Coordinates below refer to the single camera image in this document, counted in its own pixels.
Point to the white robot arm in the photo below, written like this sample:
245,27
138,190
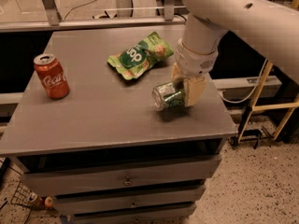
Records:
203,37

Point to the red Coca-Cola can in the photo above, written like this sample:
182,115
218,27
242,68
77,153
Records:
51,75

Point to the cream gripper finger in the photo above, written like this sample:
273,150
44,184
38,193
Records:
176,74
193,87

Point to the grey metal railing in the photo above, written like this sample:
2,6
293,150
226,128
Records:
93,19

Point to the black wire basket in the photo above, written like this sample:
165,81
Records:
20,197

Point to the yellow wooden ladder frame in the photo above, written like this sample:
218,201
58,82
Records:
253,107

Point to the small can in basket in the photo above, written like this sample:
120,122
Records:
33,198

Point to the crushed green soda can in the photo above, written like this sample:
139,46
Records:
168,95

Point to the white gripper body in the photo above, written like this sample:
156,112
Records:
193,62

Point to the grey drawer cabinet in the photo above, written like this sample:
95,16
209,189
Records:
104,153

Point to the green snack bag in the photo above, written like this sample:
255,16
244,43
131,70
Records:
135,61

